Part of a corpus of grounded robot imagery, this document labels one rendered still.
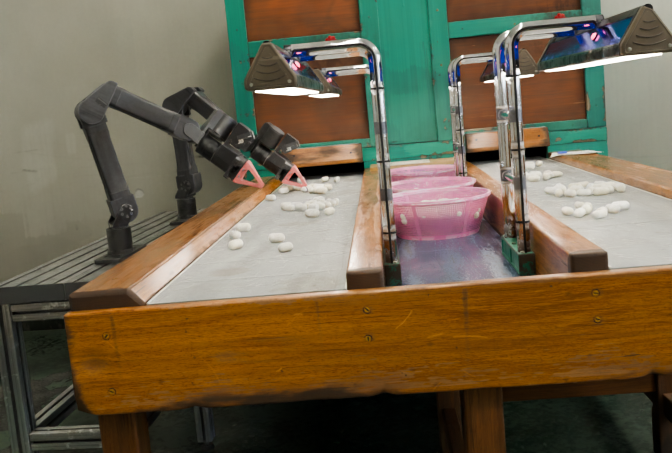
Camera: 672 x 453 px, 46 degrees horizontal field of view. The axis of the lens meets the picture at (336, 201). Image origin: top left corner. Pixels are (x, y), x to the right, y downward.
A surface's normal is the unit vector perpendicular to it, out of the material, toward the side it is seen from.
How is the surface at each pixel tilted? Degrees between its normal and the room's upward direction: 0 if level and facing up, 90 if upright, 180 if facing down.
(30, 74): 90
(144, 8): 90
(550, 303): 90
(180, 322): 90
